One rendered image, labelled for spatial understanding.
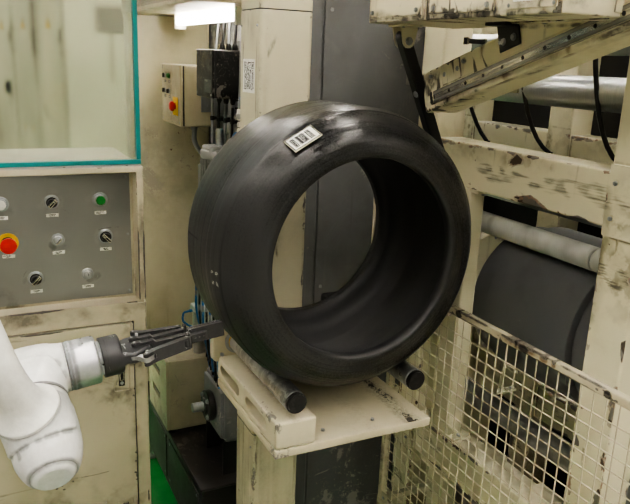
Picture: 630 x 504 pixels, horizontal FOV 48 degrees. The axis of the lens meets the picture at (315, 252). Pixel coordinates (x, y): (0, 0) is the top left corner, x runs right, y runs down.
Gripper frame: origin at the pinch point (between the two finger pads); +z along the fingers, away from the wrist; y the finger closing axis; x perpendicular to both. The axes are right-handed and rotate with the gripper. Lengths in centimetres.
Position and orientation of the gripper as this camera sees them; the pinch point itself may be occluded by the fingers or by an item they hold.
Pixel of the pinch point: (205, 331)
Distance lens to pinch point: 140.2
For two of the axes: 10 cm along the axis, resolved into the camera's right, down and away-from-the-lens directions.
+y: -4.4, -2.5, 8.6
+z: 9.0, -2.0, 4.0
